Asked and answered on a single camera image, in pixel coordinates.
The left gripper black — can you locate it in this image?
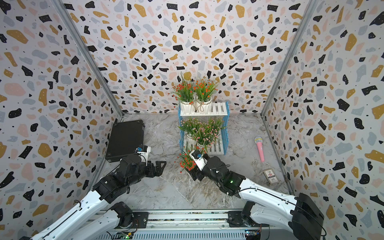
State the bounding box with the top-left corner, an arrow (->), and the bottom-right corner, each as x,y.
126,159 -> 167,189

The red flower pot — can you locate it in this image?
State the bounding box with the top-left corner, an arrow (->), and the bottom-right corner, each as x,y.
177,146 -> 207,171
172,74 -> 196,114
194,78 -> 220,114

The pink flower pot front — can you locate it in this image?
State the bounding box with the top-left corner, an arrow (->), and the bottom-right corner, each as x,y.
197,126 -> 214,152

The pink flower pot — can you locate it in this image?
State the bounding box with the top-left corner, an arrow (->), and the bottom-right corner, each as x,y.
197,126 -> 214,152
206,118 -> 226,143
179,118 -> 203,145

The blue white wooden rack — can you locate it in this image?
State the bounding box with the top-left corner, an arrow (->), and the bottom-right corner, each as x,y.
178,102 -> 230,155

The pink flower pot back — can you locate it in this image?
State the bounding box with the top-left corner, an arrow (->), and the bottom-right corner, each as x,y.
179,118 -> 203,145

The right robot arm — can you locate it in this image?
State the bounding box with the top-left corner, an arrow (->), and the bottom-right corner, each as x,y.
181,151 -> 327,240

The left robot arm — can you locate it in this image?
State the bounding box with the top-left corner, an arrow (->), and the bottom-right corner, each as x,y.
32,154 -> 167,240

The black case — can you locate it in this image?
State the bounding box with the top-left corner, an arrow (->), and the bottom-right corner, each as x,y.
106,120 -> 145,163

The pink toy microphone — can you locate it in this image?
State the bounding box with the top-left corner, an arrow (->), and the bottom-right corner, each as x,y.
255,137 -> 265,162

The small card box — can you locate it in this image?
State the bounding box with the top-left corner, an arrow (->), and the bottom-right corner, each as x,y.
263,169 -> 280,185

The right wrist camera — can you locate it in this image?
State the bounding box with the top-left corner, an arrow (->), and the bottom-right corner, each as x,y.
189,150 -> 207,171

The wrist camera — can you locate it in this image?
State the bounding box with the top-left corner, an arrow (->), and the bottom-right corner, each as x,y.
189,150 -> 207,171
136,145 -> 151,164

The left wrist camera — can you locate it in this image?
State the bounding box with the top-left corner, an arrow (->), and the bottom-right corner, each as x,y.
136,145 -> 151,164

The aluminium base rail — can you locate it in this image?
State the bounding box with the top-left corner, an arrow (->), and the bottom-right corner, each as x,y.
58,208 -> 314,240

